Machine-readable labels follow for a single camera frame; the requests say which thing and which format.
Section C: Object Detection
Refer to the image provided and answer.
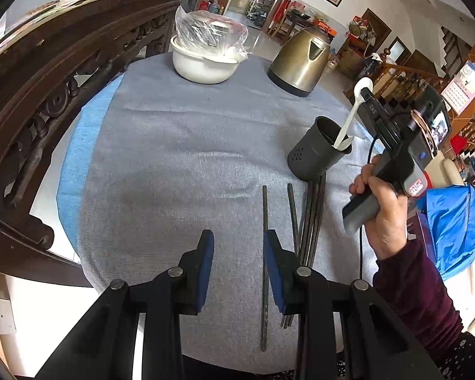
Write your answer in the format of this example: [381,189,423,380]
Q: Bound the dark grey utensil holder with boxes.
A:
[287,116,353,177]

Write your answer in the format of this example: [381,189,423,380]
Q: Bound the light blue cloth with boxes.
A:
[55,73,125,230]

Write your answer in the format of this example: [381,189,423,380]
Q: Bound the white plastic spoon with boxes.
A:
[332,78,374,153]

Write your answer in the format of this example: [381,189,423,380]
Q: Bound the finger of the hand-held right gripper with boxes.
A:
[359,88,397,148]

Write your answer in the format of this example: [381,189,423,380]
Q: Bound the wall calendar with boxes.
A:
[441,61,475,113]

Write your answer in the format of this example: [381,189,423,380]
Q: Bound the blue bag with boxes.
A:
[417,184,475,282]

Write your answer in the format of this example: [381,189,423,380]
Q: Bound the person's right forearm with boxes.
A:
[372,237,466,361]

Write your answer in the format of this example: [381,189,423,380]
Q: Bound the clear plastic bag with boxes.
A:
[175,5,249,62]

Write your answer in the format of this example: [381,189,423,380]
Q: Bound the person's right hand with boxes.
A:
[348,154,420,262]

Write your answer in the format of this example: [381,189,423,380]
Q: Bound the wooden stair railing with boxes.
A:
[374,49,452,101]

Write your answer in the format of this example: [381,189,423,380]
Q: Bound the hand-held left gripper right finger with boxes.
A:
[262,230,444,380]

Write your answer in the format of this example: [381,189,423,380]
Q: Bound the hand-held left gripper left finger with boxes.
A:
[35,230,215,380]

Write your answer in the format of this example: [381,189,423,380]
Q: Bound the grey tablecloth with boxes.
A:
[77,53,384,373]

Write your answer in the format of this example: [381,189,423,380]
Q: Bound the wooden side table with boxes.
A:
[277,8,314,37]

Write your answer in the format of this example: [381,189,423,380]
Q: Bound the carved dark wooden bench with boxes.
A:
[0,0,187,289]

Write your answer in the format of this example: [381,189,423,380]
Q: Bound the golden electric kettle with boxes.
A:
[267,26,332,98]

